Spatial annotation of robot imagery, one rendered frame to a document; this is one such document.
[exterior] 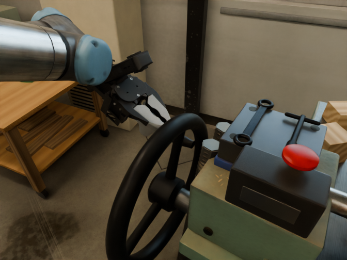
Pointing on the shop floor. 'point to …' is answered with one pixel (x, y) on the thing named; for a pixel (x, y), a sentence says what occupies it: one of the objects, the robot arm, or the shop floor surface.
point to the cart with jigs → (42, 126)
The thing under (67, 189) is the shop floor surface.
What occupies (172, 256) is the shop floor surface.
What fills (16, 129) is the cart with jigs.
